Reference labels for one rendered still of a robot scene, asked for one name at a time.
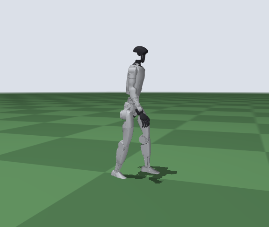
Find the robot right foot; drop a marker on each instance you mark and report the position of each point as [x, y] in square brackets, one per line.
[118, 174]

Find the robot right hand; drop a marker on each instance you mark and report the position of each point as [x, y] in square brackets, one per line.
[144, 118]

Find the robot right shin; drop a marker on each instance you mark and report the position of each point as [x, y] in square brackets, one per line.
[120, 156]

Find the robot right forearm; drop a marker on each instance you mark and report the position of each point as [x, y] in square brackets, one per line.
[134, 99]

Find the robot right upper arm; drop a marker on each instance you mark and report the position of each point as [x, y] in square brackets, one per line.
[132, 72]

